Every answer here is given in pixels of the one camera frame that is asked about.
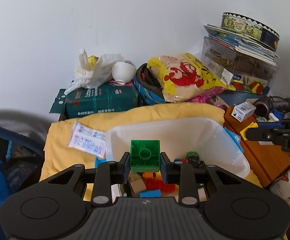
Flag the red long building brick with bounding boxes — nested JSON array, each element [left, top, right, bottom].
[[144, 178, 176, 193]]

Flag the green building block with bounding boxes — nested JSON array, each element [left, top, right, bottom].
[[130, 140, 161, 172]]

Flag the green toy race car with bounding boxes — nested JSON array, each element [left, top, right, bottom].
[[185, 152, 200, 163]]

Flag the small yellow building brick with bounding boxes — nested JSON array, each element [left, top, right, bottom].
[[240, 122, 258, 140]]

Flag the orange building block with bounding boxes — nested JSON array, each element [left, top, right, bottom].
[[142, 172, 155, 179]]

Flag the black hair dryer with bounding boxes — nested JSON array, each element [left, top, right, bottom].
[[253, 96, 290, 118]]

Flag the blue hollow building block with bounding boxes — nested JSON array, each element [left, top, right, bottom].
[[139, 190, 162, 198]]

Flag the white small carton box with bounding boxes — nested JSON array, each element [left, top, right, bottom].
[[231, 101, 256, 122]]

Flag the orange cardboard box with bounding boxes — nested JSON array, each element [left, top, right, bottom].
[[224, 107, 290, 187]]

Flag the black toy car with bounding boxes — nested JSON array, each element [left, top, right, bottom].
[[189, 160, 206, 169]]

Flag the white plastic storage bin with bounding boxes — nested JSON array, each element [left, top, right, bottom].
[[105, 116, 250, 178]]

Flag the white wipes packet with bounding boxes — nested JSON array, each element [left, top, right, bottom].
[[68, 121, 106, 159]]

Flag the clear plastic toy box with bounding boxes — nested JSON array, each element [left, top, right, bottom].
[[201, 36, 279, 95]]

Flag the yellow quilted blanket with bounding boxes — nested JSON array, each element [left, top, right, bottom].
[[39, 101, 264, 203]]

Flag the dark green tissue pack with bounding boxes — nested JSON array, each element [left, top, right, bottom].
[[49, 82, 142, 119]]

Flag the stack of children books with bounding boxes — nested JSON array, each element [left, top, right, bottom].
[[204, 24, 280, 65]]

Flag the blue black helmet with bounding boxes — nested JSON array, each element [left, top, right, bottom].
[[133, 63, 166, 105]]

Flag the white ceramic bowl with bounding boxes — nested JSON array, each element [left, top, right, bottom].
[[112, 62, 136, 84]]

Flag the yellow red snack bag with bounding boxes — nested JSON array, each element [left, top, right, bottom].
[[147, 53, 228, 102]]

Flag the white plastic bag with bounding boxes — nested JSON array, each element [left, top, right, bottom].
[[64, 49, 125, 95]]

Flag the round cookie tin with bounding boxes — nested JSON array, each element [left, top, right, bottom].
[[221, 12, 280, 51]]

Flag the blue baby stroller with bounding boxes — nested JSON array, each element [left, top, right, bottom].
[[0, 118, 48, 240]]

